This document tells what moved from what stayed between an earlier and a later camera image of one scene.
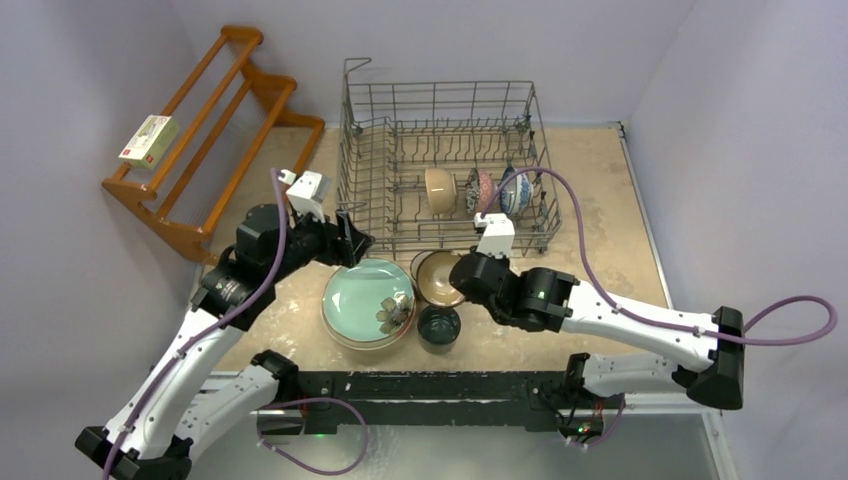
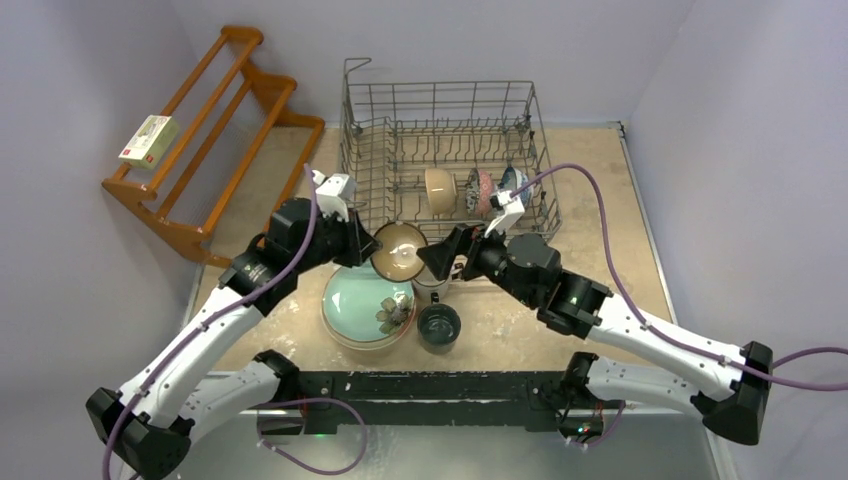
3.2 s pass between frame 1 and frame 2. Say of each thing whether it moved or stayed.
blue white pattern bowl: stayed
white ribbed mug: moved
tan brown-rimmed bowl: moved
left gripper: stayed
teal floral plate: stayed
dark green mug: stayed
